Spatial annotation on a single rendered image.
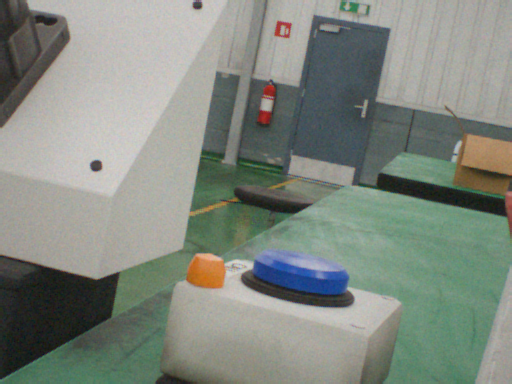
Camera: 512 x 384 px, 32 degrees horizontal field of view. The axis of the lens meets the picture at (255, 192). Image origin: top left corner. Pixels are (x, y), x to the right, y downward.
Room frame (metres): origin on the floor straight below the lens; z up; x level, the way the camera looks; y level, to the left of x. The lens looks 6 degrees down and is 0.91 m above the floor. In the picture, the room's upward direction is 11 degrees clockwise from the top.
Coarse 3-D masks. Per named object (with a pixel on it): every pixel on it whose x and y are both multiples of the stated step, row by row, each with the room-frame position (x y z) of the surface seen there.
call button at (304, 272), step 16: (256, 256) 0.36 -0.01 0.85; (272, 256) 0.35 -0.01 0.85; (288, 256) 0.36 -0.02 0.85; (304, 256) 0.37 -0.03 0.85; (256, 272) 0.35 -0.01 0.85; (272, 272) 0.34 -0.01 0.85; (288, 272) 0.34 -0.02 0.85; (304, 272) 0.34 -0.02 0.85; (320, 272) 0.34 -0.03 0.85; (336, 272) 0.35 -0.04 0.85; (304, 288) 0.34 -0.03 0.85; (320, 288) 0.34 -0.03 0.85; (336, 288) 0.35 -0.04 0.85
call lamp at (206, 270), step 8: (200, 256) 0.34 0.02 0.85; (208, 256) 0.34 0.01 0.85; (216, 256) 0.34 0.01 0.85; (192, 264) 0.34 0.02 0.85; (200, 264) 0.34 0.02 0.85; (208, 264) 0.33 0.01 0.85; (216, 264) 0.34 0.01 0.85; (192, 272) 0.34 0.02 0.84; (200, 272) 0.33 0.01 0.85; (208, 272) 0.33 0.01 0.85; (216, 272) 0.33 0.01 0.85; (224, 272) 0.34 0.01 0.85; (192, 280) 0.34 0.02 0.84; (200, 280) 0.33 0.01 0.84; (208, 280) 0.33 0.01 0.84; (216, 280) 0.34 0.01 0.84
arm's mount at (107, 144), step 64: (64, 0) 0.72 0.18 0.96; (128, 0) 0.72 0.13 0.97; (192, 0) 0.72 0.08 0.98; (64, 64) 0.66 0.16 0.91; (128, 64) 0.66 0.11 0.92; (192, 64) 0.66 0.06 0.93; (64, 128) 0.61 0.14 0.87; (128, 128) 0.61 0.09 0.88; (192, 128) 0.69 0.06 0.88; (0, 192) 0.58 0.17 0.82; (64, 192) 0.57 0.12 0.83; (128, 192) 0.59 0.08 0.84; (192, 192) 0.72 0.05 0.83; (64, 256) 0.57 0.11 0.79; (128, 256) 0.61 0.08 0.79
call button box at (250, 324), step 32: (192, 288) 0.33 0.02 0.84; (224, 288) 0.34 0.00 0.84; (256, 288) 0.34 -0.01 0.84; (288, 288) 0.35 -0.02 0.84; (352, 288) 0.39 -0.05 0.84; (192, 320) 0.33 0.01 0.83; (224, 320) 0.33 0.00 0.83; (256, 320) 0.32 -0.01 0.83; (288, 320) 0.32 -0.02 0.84; (320, 320) 0.32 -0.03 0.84; (352, 320) 0.33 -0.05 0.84; (384, 320) 0.34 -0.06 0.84; (192, 352) 0.33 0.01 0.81; (224, 352) 0.33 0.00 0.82; (256, 352) 0.32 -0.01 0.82; (288, 352) 0.32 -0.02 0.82; (320, 352) 0.32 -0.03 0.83; (352, 352) 0.31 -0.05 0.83; (384, 352) 0.35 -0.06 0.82
